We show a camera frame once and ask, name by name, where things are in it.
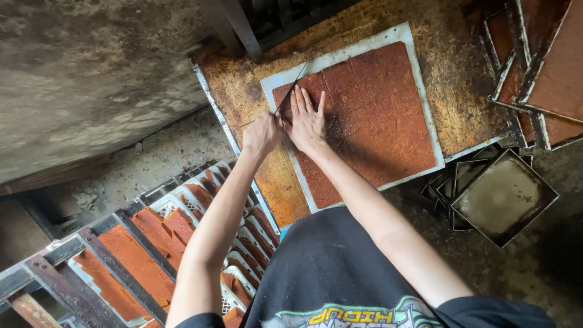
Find person's black printed shirt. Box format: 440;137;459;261
175;207;557;328

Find person's right hand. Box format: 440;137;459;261
283;84;331;156

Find metal rack with white crates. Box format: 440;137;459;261
0;159;281;328

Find stack of slab-filled metal trays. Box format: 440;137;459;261
477;0;583;152

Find white cutting board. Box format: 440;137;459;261
260;21;446;215

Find dark metal machine frame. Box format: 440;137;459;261
199;0;361;61

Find pile of empty metal trays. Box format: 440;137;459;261
419;145;560;249

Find person's left hand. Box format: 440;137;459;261
241;111;284;160

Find red-brown pressed slab sheet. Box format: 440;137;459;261
272;41;438;210

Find thin metal knife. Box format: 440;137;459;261
238;62;309;129

